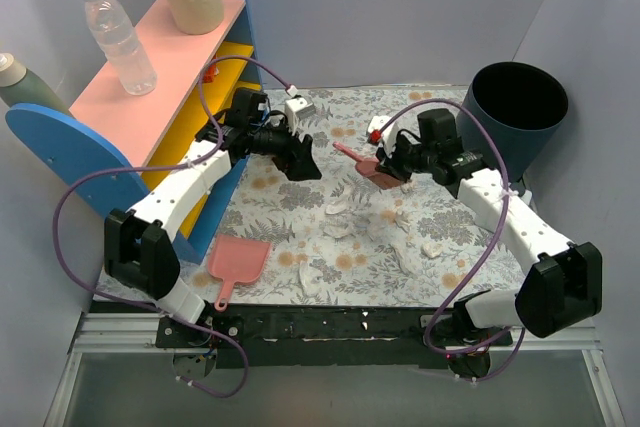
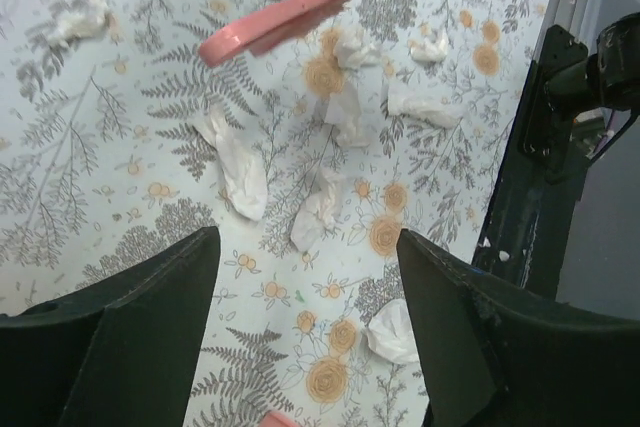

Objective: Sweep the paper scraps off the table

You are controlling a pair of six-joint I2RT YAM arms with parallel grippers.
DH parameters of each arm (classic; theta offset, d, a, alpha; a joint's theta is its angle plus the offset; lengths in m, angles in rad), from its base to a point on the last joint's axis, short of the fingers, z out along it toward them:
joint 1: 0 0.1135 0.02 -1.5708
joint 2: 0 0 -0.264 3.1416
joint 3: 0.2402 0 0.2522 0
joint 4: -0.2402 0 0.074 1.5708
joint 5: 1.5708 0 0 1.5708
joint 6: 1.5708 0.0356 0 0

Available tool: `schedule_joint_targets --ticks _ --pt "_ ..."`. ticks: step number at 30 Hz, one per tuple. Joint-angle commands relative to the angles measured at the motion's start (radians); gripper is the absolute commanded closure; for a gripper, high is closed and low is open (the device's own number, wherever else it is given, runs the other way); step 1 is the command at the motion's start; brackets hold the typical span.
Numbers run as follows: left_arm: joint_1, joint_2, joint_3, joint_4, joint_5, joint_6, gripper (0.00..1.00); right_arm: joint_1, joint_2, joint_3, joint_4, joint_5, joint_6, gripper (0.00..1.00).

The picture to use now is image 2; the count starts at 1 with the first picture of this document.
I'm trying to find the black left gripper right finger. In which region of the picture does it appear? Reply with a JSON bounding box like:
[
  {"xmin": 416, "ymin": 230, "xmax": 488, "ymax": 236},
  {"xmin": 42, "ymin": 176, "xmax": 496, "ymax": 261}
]
[{"xmin": 397, "ymin": 230, "xmax": 639, "ymax": 426}]

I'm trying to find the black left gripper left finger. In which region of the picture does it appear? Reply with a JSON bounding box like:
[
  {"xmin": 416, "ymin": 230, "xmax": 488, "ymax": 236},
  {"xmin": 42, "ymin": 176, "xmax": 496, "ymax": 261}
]
[{"xmin": 1, "ymin": 227, "xmax": 220, "ymax": 427}]

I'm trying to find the pink hand brush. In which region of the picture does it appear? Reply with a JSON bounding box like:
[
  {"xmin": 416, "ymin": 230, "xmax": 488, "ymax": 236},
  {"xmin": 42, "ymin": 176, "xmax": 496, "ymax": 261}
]
[{"xmin": 199, "ymin": 0, "xmax": 349, "ymax": 67}]

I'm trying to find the white paper scrap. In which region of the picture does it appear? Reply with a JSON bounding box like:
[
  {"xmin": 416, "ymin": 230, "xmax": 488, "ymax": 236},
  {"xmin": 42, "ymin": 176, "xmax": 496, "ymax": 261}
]
[
  {"xmin": 409, "ymin": 29, "xmax": 449, "ymax": 63},
  {"xmin": 364, "ymin": 299, "xmax": 419, "ymax": 365},
  {"xmin": 192, "ymin": 105, "xmax": 268, "ymax": 222},
  {"xmin": 387, "ymin": 82, "xmax": 465, "ymax": 129},
  {"xmin": 47, "ymin": 0, "xmax": 111, "ymax": 49},
  {"xmin": 333, "ymin": 26, "xmax": 381, "ymax": 70},
  {"xmin": 290, "ymin": 167, "xmax": 345, "ymax": 252},
  {"xmin": 322, "ymin": 82, "xmax": 370, "ymax": 148}
]

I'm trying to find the floral table mat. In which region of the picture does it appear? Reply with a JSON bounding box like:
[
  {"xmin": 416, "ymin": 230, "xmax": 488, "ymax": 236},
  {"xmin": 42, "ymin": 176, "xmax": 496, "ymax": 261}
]
[{"xmin": 1, "ymin": 0, "xmax": 549, "ymax": 426}]

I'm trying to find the pink dustpan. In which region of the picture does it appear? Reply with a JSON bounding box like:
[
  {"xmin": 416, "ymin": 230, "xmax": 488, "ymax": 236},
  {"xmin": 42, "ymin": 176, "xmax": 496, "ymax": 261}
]
[{"xmin": 259, "ymin": 411, "xmax": 297, "ymax": 427}]

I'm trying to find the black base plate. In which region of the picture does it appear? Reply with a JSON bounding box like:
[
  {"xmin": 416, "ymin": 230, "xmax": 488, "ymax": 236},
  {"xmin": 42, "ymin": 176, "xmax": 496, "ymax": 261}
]
[{"xmin": 472, "ymin": 25, "xmax": 590, "ymax": 299}]

